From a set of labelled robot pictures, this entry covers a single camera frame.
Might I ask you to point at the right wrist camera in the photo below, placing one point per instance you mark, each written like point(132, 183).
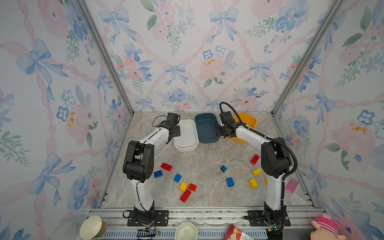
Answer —
point(227, 118)

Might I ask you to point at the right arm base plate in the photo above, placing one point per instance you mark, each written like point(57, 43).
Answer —
point(270, 219)

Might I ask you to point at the blue lego brick centre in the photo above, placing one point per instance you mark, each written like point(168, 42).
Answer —
point(230, 182)

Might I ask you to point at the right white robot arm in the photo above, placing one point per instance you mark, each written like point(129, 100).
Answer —
point(275, 159)

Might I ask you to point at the yellow plastic container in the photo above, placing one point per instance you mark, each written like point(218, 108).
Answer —
point(250, 121)

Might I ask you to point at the brown paper cup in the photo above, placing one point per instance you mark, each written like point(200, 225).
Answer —
point(93, 227)

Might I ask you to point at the aluminium front rail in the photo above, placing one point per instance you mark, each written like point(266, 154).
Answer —
point(204, 217)

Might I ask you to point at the white plastic container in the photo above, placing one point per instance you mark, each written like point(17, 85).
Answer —
point(188, 140)

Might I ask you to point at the light blue lego brick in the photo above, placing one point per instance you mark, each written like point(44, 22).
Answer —
point(177, 178)

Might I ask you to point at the long red lego brick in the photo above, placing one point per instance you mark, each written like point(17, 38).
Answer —
point(185, 196)

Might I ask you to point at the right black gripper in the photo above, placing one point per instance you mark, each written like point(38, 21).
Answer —
point(217, 131)

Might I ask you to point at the yellow lego brick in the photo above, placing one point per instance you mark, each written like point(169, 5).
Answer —
point(257, 172)
point(253, 183)
point(183, 187)

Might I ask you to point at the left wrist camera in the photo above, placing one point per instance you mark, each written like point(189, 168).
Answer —
point(173, 119)

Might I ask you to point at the aluminium corner post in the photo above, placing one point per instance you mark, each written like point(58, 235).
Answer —
point(328, 19)
point(95, 34)

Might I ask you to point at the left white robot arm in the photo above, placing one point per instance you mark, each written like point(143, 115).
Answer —
point(139, 163)

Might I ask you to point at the red snack packet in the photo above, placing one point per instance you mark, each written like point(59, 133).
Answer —
point(234, 233)

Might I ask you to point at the small blue lego brick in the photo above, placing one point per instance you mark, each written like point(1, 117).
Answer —
point(223, 168)

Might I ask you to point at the aluminium corner post left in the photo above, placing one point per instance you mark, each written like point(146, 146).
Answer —
point(95, 34)

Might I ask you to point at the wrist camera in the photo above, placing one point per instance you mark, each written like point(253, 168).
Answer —
point(227, 118)
point(173, 119)

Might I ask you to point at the small red lego brick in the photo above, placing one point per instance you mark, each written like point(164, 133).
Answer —
point(192, 187)

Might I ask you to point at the aluminium corner post right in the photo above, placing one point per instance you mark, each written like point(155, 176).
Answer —
point(328, 19)

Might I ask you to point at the pink plush toy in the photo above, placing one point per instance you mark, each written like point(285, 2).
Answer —
point(325, 229)

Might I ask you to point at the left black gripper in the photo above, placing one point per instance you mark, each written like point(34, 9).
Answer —
point(178, 131)

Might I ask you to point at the dark blue lego brick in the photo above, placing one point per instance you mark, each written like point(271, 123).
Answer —
point(158, 174)

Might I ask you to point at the dark teal plastic container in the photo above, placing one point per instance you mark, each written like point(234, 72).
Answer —
point(206, 124)

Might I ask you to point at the pink block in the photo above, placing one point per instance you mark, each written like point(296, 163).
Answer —
point(291, 186)

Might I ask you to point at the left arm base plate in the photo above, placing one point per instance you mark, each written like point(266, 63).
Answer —
point(136, 218)

